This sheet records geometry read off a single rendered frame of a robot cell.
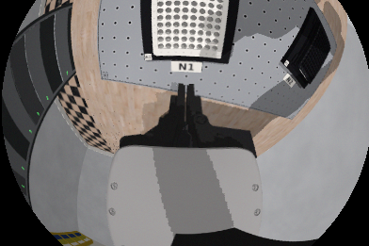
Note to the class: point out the white n2 label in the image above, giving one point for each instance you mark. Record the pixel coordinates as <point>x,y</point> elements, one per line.
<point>289,80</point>

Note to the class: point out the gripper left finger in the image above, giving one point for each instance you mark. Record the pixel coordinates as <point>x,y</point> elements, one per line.
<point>166,133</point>

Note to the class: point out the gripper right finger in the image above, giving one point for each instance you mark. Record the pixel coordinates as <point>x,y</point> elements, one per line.
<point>199,128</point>

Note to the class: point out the white label with black text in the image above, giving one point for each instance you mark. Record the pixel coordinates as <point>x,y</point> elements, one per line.
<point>186,66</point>

